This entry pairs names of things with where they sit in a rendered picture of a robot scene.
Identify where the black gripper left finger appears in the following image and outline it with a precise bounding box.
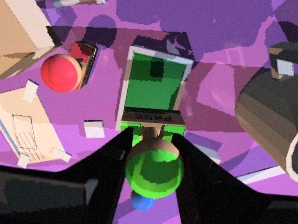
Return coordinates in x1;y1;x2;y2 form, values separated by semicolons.
0;127;134;224

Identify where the white mug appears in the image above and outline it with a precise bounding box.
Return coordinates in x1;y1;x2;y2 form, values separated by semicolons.
236;41;298;182

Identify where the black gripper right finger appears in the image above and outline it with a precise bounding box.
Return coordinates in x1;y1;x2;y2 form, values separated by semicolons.
171;133;298;224

